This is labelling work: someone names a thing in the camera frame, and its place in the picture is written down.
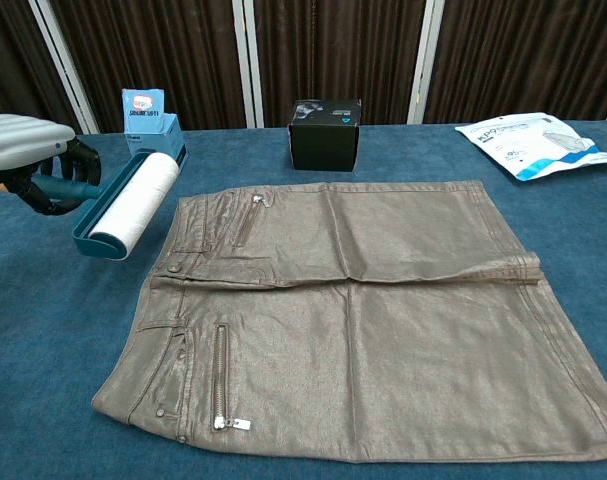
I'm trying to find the white KP95 mask package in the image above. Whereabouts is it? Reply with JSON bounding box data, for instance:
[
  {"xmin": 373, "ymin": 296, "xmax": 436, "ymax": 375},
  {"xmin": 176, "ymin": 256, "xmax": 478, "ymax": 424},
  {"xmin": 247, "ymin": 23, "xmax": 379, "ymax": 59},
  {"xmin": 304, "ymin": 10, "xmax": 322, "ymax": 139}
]
[{"xmin": 454, "ymin": 112, "xmax": 607, "ymax": 182}]

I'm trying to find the brown skirt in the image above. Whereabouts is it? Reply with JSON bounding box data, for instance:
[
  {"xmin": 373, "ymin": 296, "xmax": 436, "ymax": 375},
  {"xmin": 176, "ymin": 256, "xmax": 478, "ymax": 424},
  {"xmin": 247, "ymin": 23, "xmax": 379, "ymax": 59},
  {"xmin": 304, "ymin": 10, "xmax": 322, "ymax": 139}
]
[{"xmin": 91, "ymin": 179, "xmax": 607, "ymax": 464}]

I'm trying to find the light blue carton box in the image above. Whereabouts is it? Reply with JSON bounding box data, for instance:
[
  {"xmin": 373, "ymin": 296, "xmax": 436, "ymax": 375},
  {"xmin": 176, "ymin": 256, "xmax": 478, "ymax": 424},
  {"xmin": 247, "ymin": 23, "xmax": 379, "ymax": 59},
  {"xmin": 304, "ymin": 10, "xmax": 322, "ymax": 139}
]
[{"xmin": 121, "ymin": 88, "xmax": 188, "ymax": 166}]

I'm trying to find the teal lint roller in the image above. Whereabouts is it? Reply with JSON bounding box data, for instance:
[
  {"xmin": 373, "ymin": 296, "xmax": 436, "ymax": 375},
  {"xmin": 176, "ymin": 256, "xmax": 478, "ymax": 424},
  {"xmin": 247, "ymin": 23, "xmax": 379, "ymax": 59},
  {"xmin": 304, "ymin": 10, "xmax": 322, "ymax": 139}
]
[{"xmin": 0, "ymin": 151, "xmax": 182, "ymax": 262}]

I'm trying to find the dark pleated folding screen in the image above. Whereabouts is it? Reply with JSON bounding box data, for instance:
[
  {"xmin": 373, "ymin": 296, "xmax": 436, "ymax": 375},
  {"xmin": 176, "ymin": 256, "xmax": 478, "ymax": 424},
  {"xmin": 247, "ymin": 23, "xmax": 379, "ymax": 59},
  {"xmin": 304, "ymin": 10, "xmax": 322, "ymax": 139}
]
[{"xmin": 0, "ymin": 0, "xmax": 607, "ymax": 135}]

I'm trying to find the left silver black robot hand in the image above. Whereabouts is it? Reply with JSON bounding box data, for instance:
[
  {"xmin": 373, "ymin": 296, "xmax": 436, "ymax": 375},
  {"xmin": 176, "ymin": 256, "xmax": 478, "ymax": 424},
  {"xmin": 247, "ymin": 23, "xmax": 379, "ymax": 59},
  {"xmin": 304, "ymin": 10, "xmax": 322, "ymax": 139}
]
[{"xmin": 0, "ymin": 113, "xmax": 103, "ymax": 217}]

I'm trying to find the black carton box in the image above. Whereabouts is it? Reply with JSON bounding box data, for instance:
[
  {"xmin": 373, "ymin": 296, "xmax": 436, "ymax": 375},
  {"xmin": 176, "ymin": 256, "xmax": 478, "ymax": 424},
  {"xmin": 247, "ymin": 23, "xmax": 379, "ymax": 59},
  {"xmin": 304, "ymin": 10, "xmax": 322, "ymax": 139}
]
[{"xmin": 288, "ymin": 98, "xmax": 363, "ymax": 173}]

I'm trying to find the blue felt table cover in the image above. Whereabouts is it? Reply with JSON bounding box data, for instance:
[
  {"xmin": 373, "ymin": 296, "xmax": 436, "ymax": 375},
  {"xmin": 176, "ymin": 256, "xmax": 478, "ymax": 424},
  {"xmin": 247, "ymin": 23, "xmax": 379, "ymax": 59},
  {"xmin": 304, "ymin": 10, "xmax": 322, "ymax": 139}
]
[{"xmin": 0, "ymin": 118, "xmax": 607, "ymax": 480}]

